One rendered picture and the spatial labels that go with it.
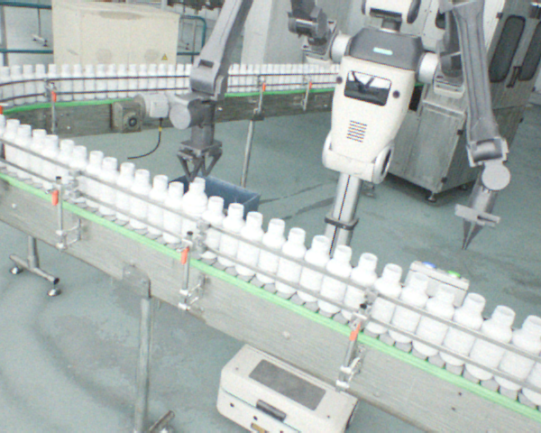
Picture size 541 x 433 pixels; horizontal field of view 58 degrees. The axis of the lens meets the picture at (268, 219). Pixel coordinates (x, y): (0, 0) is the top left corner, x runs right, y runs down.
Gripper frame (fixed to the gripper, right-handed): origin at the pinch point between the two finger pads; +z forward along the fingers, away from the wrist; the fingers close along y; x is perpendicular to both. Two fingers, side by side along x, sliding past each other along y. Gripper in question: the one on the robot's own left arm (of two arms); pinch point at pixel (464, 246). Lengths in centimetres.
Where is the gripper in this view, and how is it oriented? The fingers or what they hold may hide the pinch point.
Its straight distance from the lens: 128.8
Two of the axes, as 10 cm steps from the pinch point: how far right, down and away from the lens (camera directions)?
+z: -3.0, 9.4, 1.3
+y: 8.7, 3.3, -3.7
